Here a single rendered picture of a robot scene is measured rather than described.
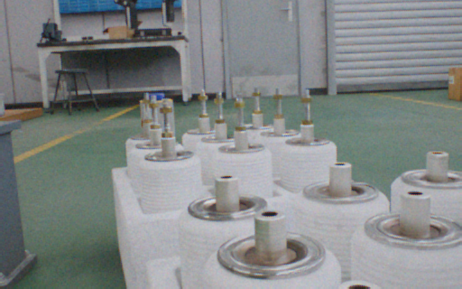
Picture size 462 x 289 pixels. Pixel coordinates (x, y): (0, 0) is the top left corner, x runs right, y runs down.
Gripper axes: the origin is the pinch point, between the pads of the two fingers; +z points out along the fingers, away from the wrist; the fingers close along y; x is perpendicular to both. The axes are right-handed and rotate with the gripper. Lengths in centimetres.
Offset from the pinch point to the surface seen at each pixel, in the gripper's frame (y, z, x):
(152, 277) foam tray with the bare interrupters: 18.3, 29.1, -33.6
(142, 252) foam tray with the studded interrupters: 7.5, 33.5, -19.0
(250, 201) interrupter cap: 27.7, 21.7, -29.9
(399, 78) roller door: 29, 31, 542
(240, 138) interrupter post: 16.8, 20.1, -2.9
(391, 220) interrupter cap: 41, 22, -33
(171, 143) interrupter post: 8.3, 19.7, -9.8
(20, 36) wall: -409, -44, 367
